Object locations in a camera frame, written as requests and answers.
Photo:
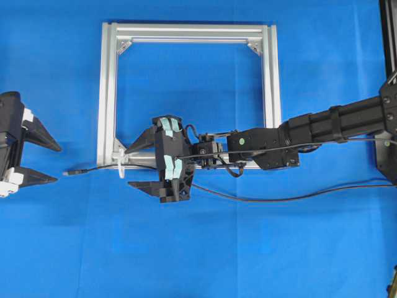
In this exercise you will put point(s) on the yellow object bottom right corner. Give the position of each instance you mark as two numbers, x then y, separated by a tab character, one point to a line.
391	289

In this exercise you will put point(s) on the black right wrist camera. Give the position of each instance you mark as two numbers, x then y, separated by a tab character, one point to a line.
170	143

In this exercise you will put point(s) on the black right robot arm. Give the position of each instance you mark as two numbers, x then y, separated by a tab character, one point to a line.
280	147

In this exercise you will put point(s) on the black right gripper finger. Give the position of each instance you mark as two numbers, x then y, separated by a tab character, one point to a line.
145	140
149	187

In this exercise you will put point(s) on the white zip tie loop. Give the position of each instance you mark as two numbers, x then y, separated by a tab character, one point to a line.
121	161

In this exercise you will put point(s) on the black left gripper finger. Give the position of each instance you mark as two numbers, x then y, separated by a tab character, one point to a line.
36	133
30	177

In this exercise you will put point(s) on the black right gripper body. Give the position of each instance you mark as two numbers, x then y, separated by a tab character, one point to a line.
178	189

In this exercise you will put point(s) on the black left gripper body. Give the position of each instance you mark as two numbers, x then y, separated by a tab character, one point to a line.
15	119

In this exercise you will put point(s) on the aluminium extrusion square frame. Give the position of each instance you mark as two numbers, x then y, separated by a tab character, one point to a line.
118	37

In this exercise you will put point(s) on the black stand frame right edge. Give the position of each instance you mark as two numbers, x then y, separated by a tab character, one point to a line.
385	147

